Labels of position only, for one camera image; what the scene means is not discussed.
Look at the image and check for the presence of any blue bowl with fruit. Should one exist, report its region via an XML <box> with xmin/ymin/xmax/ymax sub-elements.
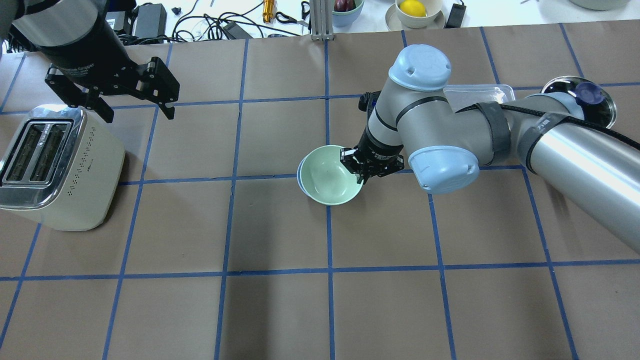
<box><xmin>332</xmin><ymin>0</ymin><xmax>365</xmax><ymax>28</ymax></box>

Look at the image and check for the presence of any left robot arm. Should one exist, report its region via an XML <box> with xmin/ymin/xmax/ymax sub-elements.
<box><xmin>1</xmin><ymin>0</ymin><xmax>180</xmax><ymax>123</ymax></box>

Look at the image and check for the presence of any black power adapter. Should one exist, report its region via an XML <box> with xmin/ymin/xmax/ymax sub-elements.
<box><xmin>132</xmin><ymin>3</ymin><xmax>167</xmax><ymax>44</ymax></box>

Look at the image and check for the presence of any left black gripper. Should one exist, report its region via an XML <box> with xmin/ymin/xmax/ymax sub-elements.
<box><xmin>44</xmin><ymin>20</ymin><xmax>180</xmax><ymax>124</ymax></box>

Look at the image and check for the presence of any green bowl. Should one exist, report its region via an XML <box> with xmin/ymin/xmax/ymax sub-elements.
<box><xmin>315</xmin><ymin>145</ymin><xmax>363</xmax><ymax>207</ymax></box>

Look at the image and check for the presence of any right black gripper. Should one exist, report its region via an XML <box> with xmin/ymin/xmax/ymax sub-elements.
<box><xmin>340</xmin><ymin>128</ymin><xmax>405</xmax><ymax>186</ymax></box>

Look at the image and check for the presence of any clear plastic food container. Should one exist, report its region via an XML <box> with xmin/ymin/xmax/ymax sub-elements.
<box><xmin>443</xmin><ymin>84</ymin><xmax>516</xmax><ymax>112</ymax></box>

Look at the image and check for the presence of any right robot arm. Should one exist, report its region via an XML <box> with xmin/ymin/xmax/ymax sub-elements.
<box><xmin>340</xmin><ymin>44</ymin><xmax>640</xmax><ymax>252</ymax></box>

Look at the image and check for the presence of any bowl with lemon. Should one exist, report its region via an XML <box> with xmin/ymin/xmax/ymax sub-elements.
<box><xmin>385</xmin><ymin>0</ymin><xmax>445</xmax><ymax>31</ymax></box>

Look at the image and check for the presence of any cream two-slot toaster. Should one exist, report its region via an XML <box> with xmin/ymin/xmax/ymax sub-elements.
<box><xmin>0</xmin><ymin>104</ymin><xmax>126</xmax><ymax>231</ymax></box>

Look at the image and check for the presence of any black power brick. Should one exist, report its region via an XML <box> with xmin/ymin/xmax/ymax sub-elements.
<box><xmin>444</xmin><ymin>2</ymin><xmax>467</xmax><ymax>28</ymax></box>

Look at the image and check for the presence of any aluminium frame post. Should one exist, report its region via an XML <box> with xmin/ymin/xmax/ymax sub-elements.
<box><xmin>308</xmin><ymin>0</ymin><xmax>335</xmax><ymax>42</ymax></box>

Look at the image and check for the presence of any dark blue saucepan with lid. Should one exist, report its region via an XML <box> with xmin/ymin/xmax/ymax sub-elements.
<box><xmin>540</xmin><ymin>75</ymin><xmax>618</xmax><ymax>129</ymax></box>

